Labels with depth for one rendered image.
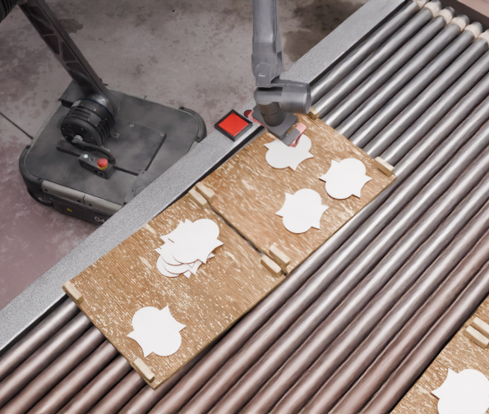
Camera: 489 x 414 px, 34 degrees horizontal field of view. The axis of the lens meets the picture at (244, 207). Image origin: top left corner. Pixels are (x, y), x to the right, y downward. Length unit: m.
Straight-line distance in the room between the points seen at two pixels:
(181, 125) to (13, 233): 0.78
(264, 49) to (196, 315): 0.63
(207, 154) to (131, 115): 1.05
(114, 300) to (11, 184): 1.52
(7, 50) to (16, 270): 1.18
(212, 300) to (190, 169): 0.41
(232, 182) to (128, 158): 0.99
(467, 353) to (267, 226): 0.56
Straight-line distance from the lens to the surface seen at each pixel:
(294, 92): 1.82
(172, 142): 3.05
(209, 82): 3.57
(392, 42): 2.46
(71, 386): 1.86
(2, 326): 1.97
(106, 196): 2.93
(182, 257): 1.91
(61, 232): 3.17
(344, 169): 2.09
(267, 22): 1.81
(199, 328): 1.86
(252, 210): 2.01
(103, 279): 1.94
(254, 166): 2.10
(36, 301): 1.98
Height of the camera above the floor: 2.61
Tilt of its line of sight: 56 degrees down
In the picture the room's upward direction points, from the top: 1 degrees counter-clockwise
